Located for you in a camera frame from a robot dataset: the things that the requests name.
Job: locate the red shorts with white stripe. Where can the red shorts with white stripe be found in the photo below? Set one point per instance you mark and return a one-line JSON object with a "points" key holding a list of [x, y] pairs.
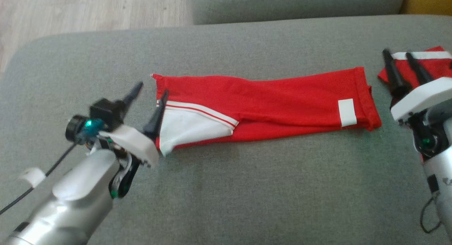
{"points": [[438, 66]]}

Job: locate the large grey sofa seat cushion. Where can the large grey sofa seat cushion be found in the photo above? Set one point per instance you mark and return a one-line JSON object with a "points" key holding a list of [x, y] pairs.
{"points": [[247, 188]]}

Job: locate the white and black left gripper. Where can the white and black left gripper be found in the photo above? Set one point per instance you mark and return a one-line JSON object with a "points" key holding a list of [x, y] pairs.
{"points": [[137, 141]]}

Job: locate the wide yellow sofa backrest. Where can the wide yellow sofa backrest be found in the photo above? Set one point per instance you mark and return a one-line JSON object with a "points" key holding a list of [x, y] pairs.
{"points": [[427, 1]]}

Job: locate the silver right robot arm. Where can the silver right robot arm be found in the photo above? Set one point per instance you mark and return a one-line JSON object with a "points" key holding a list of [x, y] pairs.
{"points": [[439, 167]]}

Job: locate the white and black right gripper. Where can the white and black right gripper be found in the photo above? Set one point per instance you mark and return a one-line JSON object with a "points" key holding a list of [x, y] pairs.
{"points": [[423, 96]]}

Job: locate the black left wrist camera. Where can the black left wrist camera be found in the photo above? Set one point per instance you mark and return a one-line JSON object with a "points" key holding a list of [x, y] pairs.
{"points": [[106, 112]]}

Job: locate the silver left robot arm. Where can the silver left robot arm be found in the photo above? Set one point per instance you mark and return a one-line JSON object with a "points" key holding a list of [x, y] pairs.
{"points": [[70, 199]]}

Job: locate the long grey sofa seat cushion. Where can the long grey sofa seat cushion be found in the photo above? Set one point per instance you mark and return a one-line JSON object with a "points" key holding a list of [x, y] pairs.
{"points": [[300, 5]]}

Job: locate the red jersey with number print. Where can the red jersey with number print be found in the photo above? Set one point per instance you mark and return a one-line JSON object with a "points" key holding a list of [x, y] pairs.
{"points": [[282, 100]]}

